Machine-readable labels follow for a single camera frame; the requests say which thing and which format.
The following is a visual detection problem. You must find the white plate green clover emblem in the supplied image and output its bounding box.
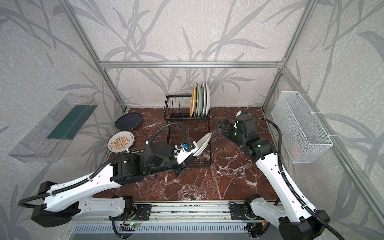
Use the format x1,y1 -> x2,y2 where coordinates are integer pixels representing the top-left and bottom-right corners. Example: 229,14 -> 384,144
193,133 -> 212,157

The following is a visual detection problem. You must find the white plate green text rim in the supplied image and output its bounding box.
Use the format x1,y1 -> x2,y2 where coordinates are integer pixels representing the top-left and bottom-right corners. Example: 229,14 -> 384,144
206,84 -> 211,117

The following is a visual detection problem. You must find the mint green flower plate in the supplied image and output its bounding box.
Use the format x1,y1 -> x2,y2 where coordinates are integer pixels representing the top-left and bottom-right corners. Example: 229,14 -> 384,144
198,84 -> 204,117

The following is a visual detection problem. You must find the white plate orange sunburst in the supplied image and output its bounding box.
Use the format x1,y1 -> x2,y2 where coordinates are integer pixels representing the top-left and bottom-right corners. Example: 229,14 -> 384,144
107,131 -> 136,154
202,83 -> 207,117

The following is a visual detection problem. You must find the orange woven round plate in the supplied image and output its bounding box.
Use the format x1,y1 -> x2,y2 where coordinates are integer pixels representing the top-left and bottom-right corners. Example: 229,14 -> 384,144
190,86 -> 196,117

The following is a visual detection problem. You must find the black wire dish rack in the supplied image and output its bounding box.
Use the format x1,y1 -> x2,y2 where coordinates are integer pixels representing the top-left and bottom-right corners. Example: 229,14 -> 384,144
164,94 -> 212,168

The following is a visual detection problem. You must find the black round plate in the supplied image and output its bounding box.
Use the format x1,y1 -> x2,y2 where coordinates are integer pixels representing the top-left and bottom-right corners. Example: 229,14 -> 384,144
115,113 -> 143,131

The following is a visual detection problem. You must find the cream plate with floral sprigs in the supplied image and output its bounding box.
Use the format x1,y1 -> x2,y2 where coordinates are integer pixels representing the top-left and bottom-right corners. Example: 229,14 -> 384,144
193,83 -> 199,117

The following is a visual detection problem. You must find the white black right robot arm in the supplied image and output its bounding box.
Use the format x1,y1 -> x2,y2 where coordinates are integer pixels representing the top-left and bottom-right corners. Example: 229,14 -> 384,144
217,111 -> 343,240

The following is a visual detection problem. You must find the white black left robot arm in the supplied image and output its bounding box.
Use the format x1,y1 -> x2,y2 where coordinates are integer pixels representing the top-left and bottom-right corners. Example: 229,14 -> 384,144
17,122 -> 211,228

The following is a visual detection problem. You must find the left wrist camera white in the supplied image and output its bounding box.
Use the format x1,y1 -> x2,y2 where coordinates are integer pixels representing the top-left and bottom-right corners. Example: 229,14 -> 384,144
174,141 -> 199,165

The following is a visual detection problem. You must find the aluminium frame rail base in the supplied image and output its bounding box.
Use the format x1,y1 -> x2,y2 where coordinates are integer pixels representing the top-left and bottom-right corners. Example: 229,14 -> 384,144
62,200 -> 316,224

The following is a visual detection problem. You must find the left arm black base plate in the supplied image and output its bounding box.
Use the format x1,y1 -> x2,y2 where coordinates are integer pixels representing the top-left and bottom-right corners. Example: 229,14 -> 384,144
109,204 -> 152,221

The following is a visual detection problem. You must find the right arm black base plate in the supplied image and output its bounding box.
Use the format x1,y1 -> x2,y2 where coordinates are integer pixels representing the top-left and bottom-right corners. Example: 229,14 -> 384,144
228,202 -> 248,221

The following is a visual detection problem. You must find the white wire mesh basket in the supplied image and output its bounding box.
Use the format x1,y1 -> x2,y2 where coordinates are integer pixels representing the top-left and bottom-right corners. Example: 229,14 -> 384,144
272,91 -> 333,164

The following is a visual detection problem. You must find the clear plastic wall bin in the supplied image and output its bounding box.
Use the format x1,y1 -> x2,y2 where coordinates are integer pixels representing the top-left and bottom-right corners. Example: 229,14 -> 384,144
9,94 -> 98,163

